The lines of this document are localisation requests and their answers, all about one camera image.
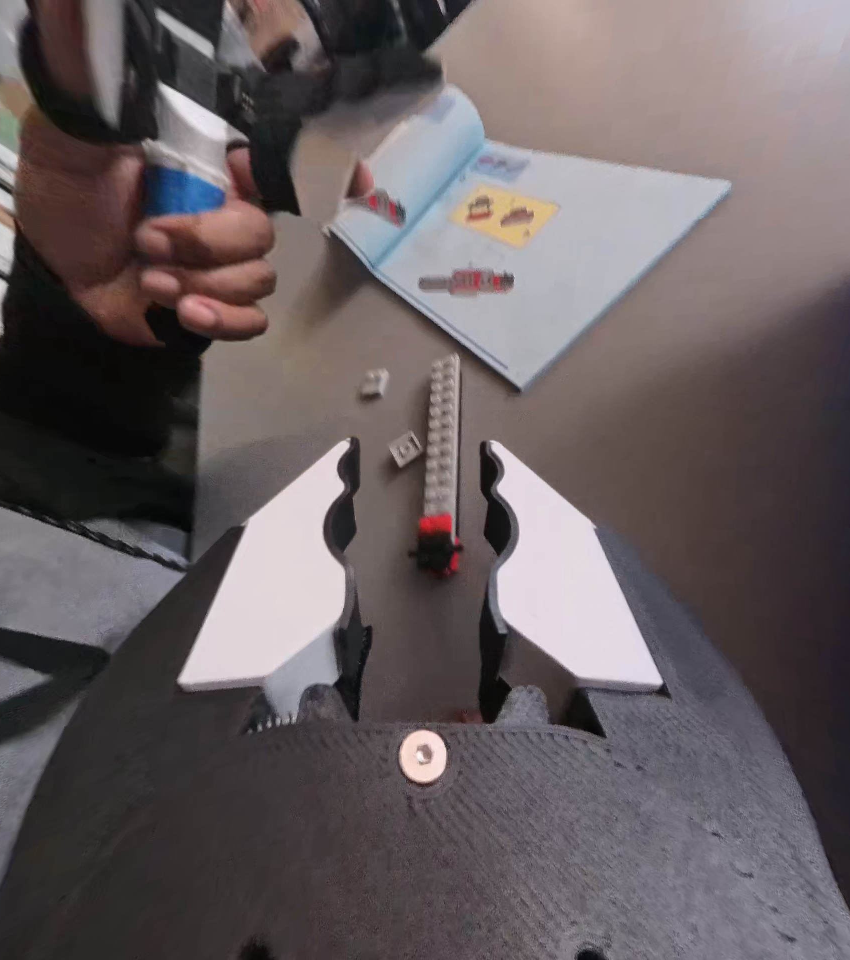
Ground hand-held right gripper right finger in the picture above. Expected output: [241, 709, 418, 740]
[477, 440, 666, 725]

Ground grey plate with red bricks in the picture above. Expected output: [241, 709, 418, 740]
[408, 352, 465, 577]

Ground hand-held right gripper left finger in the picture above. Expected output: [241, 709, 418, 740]
[177, 437, 373, 721]

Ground open instruction booklet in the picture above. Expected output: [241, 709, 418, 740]
[323, 82, 733, 393]

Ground person's left forearm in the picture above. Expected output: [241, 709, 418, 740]
[0, 225, 208, 421]

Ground person's black hoodie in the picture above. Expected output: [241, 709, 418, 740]
[0, 375, 201, 571]

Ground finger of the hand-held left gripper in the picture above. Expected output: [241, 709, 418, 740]
[293, 105, 396, 222]

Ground person's grey pants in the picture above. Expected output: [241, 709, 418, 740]
[0, 487, 193, 960]

